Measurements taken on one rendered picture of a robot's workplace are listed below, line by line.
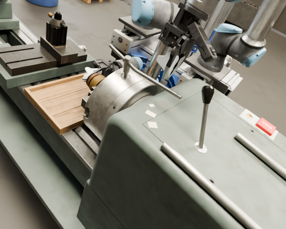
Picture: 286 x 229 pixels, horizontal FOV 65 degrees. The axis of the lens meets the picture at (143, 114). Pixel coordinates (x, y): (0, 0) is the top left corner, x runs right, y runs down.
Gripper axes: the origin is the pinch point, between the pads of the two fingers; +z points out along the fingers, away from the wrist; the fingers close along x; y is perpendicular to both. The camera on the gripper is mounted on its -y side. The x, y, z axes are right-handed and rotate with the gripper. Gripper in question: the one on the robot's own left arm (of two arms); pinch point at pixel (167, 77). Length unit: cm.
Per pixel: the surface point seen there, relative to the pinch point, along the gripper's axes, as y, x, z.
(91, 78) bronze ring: 30.8, -3.4, 21.7
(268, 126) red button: -32.3, -24.7, 0.2
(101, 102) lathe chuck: 12.6, 8.4, 18.3
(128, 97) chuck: 6.6, 4.5, 12.1
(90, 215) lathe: -4, 6, 67
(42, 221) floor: 28, -7, 134
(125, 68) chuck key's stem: 13.2, 3.0, 5.3
